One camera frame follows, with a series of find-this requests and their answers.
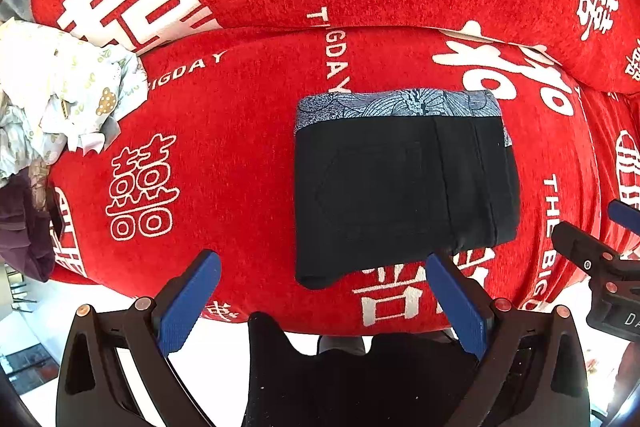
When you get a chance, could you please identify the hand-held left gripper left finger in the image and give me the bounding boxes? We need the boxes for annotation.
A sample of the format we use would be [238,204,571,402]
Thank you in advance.
[55,249,223,427]

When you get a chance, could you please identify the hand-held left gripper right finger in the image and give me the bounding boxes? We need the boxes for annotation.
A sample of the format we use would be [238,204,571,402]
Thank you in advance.
[425,252,592,427]

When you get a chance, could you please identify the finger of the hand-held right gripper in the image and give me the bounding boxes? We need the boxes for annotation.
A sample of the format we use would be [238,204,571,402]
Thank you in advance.
[551,221,626,280]
[607,199,640,239]

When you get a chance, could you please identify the black pants with patterned waistband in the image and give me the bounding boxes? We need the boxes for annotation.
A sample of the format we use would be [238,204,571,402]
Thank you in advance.
[292,88,522,292]

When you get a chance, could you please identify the red printed sofa seat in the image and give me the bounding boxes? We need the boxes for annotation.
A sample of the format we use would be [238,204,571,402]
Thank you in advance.
[47,25,640,338]

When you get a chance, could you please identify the dark purple cloth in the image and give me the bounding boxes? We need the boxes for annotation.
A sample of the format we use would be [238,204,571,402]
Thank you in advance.
[0,169,57,284]

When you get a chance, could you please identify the white floral cloth pile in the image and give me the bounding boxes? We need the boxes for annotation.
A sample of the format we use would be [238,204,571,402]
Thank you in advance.
[0,19,147,180]

